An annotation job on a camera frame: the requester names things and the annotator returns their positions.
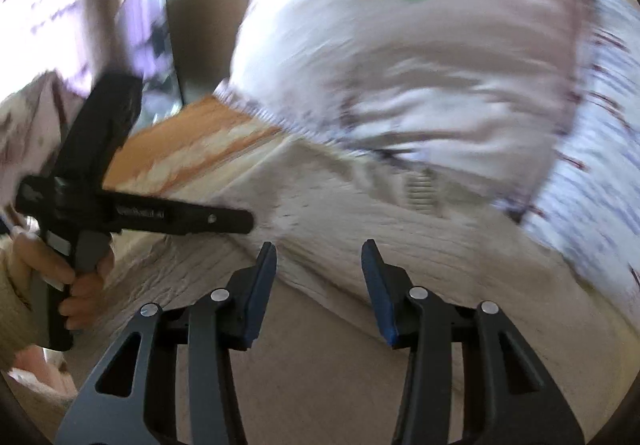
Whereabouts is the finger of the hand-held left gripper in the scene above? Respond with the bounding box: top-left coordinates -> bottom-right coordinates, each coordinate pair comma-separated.
167,199 -> 256,236

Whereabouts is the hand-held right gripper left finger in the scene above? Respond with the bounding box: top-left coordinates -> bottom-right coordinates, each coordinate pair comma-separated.
55,241 -> 278,445

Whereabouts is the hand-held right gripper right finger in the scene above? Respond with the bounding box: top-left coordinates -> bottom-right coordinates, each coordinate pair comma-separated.
361,239 -> 586,445

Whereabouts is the person's left hand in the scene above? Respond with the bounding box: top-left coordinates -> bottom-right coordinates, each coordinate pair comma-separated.
10,234 -> 117,332

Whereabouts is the yellow patterned bed sheet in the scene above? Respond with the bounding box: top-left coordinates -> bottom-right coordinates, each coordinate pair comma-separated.
65,92 -> 618,445

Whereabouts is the bright window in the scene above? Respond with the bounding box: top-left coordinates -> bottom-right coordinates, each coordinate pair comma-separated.
0,0 -> 101,101

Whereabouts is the dark flat screen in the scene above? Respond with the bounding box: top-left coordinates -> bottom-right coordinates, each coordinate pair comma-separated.
114,0 -> 186,128

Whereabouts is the pink floral pillow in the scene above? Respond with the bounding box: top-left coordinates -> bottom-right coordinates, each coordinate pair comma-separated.
215,0 -> 596,221

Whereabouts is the blue lavender print pillow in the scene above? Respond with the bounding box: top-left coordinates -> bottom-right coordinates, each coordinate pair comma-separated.
520,0 -> 640,311

